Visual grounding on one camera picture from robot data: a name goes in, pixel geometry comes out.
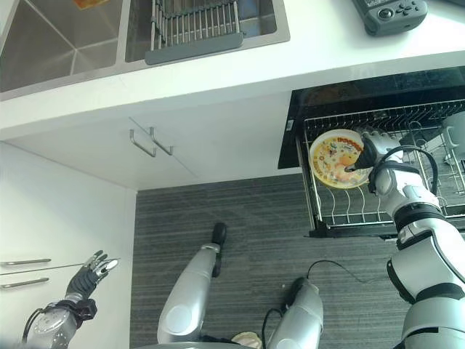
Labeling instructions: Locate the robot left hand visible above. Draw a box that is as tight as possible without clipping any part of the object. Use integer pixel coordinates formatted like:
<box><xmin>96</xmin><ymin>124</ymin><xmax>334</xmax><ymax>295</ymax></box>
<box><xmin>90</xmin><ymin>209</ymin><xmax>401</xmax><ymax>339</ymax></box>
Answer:
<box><xmin>65</xmin><ymin>250</ymin><xmax>120</xmax><ymax>300</ymax></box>

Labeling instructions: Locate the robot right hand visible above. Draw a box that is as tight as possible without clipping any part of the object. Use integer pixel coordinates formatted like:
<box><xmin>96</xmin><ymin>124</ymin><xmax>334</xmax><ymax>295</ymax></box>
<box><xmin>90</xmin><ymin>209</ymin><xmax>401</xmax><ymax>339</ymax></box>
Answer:
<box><xmin>342</xmin><ymin>126</ymin><xmax>405</xmax><ymax>174</ymax></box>

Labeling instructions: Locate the yellow cartoon print plate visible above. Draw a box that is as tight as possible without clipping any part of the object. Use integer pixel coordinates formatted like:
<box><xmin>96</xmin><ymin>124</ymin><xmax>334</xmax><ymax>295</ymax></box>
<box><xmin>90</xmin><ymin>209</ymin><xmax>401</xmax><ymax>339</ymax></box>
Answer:
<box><xmin>309</xmin><ymin>129</ymin><xmax>373</xmax><ymax>190</ymax></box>

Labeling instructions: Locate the black dishwasher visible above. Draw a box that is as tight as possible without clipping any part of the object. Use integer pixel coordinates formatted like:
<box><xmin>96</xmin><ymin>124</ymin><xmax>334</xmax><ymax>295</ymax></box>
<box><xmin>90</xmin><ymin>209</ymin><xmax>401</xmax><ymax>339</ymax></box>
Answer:
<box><xmin>277</xmin><ymin>67</ymin><xmax>465</xmax><ymax>241</ymax></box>

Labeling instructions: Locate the metal dishwasher rack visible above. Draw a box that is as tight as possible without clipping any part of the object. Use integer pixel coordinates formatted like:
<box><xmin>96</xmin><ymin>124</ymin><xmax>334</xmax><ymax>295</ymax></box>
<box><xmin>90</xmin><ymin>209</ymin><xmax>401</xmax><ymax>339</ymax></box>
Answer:
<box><xmin>298</xmin><ymin>100</ymin><xmax>465</xmax><ymax>233</ymax></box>

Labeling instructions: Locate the grey cup in rack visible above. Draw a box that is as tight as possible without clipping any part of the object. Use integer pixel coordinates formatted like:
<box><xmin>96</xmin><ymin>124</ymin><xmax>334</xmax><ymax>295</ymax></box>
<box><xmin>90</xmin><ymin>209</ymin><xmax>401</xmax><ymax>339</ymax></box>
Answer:
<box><xmin>440</xmin><ymin>111</ymin><xmax>465</xmax><ymax>152</ymax></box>

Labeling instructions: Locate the robot left leg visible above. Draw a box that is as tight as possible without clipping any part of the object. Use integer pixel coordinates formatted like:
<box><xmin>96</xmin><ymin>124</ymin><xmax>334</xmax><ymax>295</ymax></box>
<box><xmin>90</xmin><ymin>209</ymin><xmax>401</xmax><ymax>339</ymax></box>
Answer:
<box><xmin>157</xmin><ymin>222</ymin><xmax>228</xmax><ymax>345</ymax></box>

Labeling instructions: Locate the robot leg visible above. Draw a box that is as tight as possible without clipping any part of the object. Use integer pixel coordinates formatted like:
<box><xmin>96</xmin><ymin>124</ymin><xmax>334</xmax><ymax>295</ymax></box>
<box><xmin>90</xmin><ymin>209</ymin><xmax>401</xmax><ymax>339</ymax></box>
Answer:
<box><xmin>266</xmin><ymin>276</ymin><xmax>324</xmax><ymax>349</ymax></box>
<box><xmin>157</xmin><ymin>222</ymin><xmax>228</xmax><ymax>345</ymax></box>

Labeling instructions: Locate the grey remote controller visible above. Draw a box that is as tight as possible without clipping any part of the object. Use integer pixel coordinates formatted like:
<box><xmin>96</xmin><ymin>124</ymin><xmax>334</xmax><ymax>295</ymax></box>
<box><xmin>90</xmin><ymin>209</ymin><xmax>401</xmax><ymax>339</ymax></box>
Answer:
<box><xmin>351</xmin><ymin>0</ymin><xmax>429</xmax><ymax>36</ymax></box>

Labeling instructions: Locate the white cabinet door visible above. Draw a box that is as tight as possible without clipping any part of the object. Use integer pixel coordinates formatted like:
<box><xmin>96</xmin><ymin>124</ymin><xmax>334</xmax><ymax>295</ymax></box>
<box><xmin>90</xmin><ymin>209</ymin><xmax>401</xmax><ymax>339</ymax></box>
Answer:
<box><xmin>0</xmin><ymin>96</ymin><xmax>291</xmax><ymax>192</ymax></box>

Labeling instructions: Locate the robot right leg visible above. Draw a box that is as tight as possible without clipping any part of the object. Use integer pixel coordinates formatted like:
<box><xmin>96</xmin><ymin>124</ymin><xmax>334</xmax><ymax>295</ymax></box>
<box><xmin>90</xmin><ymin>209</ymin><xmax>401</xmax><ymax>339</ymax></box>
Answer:
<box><xmin>266</xmin><ymin>276</ymin><xmax>324</xmax><ymax>349</ymax></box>

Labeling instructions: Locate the grey sink drain rack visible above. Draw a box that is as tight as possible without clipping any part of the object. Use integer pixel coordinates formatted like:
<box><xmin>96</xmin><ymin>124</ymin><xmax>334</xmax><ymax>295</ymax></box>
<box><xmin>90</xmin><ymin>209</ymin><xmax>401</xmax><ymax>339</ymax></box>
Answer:
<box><xmin>144</xmin><ymin>0</ymin><xmax>245</xmax><ymax>66</ymax></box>

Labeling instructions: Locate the stainless steel double sink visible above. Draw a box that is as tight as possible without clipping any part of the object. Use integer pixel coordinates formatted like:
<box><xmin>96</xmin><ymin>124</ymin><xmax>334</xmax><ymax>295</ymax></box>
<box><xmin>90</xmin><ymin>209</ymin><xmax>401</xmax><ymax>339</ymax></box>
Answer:
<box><xmin>0</xmin><ymin>0</ymin><xmax>291</xmax><ymax>102</ymax></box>

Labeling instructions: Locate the orange item in sink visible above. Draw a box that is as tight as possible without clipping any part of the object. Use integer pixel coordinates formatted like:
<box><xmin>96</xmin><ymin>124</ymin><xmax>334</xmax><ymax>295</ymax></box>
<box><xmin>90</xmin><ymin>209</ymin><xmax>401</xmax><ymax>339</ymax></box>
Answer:
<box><xmin>72</xmin><ymin>0</ymin><xmax>110</xmax><ymax>11</ymax></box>

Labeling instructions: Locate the metal drawer handle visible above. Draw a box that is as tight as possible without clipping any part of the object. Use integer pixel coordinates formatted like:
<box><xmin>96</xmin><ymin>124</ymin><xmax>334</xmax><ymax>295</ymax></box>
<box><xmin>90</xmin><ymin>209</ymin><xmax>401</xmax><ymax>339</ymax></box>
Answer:
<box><xmin>0</xmin><ymin>278</ymin><xmax>50</xmax><ymax>290</ymax></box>
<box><xmin>0</xmin><ymin>258</ymin><xmax>52</xmax><ymax>267</ymax></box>

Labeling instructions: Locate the black cable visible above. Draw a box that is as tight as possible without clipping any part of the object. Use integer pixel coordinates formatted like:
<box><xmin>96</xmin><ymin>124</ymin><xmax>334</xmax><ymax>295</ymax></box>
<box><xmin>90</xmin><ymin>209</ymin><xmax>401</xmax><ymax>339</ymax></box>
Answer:
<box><xmin>307</xmin><ymin>260</ymin><xmax>392</xmax><ymax>286</ymax></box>

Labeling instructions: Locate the metal cabinet door handle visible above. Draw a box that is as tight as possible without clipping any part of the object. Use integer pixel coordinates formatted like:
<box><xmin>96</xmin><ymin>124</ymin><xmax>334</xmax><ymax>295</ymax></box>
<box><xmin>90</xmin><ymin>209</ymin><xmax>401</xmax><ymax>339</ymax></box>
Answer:
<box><xmin>129</xmin><ymin>129</ymin><xmax>158</xmax><ymax>158</ymax></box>
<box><xmin>149</xmin><ymin>126</ymin><xmax>175</xmax><ymax>155</ymax></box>

